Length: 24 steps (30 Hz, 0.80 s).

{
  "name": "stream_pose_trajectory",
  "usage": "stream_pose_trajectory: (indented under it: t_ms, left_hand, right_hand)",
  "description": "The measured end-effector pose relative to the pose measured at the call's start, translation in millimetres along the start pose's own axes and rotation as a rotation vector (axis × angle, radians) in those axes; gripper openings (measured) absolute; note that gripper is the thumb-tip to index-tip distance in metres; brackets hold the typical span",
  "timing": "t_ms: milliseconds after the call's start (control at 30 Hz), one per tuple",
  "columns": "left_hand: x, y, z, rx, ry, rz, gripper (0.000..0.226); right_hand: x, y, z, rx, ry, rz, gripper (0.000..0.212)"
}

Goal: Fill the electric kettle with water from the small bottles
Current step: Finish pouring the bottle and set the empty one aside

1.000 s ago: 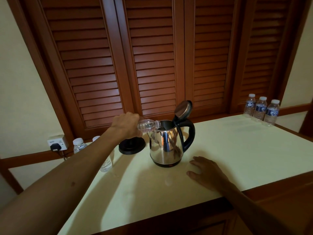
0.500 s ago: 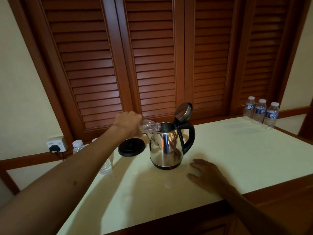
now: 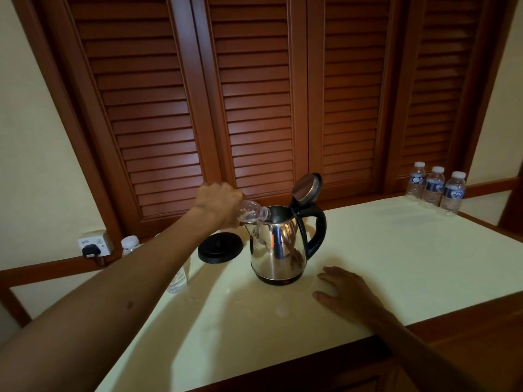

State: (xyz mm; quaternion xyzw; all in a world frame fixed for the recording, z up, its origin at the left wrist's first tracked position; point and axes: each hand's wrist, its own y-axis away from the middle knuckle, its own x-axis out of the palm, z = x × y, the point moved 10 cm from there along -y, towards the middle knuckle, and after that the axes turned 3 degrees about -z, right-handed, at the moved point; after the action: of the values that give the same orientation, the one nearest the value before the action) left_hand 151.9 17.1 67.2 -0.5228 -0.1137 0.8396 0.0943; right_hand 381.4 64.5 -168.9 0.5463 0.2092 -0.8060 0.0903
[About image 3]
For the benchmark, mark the person's right hand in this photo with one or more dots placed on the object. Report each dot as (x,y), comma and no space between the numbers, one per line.
(351,298)

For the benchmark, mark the person's left hand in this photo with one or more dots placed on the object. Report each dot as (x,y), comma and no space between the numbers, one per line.
(218,204)

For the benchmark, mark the clear unlabeled water bottle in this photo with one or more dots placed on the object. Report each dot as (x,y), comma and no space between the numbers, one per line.
(250,212)

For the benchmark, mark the white bottle cap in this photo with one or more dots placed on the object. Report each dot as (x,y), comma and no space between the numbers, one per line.
(282,310)

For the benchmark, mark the clear water bottle blue label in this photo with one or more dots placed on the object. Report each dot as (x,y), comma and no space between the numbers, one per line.
(433,189)
(452,195)
(416,183)
(177,281)
(130,244)

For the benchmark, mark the person's left forearm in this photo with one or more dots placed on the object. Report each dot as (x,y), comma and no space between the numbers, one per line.
(102,310)

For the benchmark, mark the person's right forearm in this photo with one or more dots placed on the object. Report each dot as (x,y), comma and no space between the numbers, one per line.
(421,359)

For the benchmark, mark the black round kettle base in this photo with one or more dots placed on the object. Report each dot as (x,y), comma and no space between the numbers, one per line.
(220,249)

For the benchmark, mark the wooden cabinet cream top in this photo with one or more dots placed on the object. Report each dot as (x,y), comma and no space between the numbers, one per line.
(327,371)

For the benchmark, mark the brown louvered wooden shutter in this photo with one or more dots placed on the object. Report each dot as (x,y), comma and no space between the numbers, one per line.
(143,110)
(441,85)
(351,97)
(255,97)

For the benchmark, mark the black power plug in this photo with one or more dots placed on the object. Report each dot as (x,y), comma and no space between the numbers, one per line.
(91,251)

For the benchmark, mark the brown wooden door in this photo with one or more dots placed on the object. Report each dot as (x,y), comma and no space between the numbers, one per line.
(512,204)

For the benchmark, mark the white wall socket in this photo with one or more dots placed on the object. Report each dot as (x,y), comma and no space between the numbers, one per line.
(98,238)

